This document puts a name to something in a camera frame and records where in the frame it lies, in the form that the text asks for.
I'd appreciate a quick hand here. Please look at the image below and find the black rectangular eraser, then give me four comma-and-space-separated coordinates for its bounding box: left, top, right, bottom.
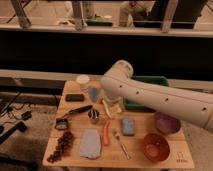
65, 94, 84, 102

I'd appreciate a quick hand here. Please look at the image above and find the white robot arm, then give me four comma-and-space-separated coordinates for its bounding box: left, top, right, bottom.
100, 60, 213, 132

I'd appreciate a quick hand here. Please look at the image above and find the green plastic tray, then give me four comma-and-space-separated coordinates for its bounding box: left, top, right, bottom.
124, 76, 169, 112

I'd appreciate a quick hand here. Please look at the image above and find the orange carrot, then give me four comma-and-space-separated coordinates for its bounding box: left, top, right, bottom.
102, 121, 110, 146

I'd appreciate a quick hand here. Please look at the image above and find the blue sponge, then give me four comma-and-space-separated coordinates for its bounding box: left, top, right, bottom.
121, 117, 135, 136

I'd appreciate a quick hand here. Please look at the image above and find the small metal cup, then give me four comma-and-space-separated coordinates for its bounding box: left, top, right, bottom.
88, 108, 99, 124

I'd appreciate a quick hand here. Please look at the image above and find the blue crumpled cloth piece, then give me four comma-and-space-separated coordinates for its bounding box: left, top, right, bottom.
88, 87, 101, 103

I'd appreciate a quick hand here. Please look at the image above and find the wooden folding table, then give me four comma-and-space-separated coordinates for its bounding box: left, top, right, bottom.
42, 79, 196, 170

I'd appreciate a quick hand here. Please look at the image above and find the white paper cup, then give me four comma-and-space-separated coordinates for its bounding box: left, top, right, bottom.
76, 75, 90, 92

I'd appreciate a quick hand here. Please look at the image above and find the grey folded cloth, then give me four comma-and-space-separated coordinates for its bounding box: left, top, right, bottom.
79, 129, 101, 159

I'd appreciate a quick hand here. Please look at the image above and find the purple bowl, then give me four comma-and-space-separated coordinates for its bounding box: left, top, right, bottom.
154, 112, 181, 135

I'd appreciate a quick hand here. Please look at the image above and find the red orange bowl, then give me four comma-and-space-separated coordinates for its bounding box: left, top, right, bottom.
142, 133, 170, 162

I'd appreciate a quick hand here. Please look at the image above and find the bunch of dark grapes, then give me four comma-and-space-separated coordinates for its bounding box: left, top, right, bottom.
47, 131, 74, 163

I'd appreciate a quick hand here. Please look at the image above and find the green box on shelf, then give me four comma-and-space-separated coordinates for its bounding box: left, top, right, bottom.
86, 21, 113, 27

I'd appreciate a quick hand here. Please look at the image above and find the black handled knife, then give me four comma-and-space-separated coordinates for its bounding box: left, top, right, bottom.
62, 105, 93, 118

